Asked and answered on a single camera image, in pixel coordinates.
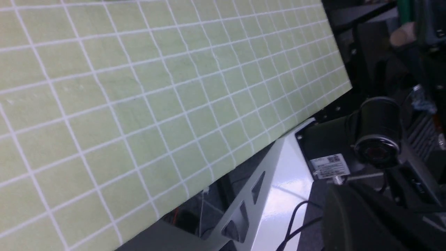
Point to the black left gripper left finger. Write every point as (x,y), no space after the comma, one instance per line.
(346,224)

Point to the green checkered tablecloth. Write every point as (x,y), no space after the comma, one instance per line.
(115,112)

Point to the white metal table frame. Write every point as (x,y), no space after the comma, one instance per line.
(269,213)

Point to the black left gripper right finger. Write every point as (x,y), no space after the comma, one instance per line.
(405,229)

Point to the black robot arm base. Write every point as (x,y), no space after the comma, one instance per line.
(403,145)

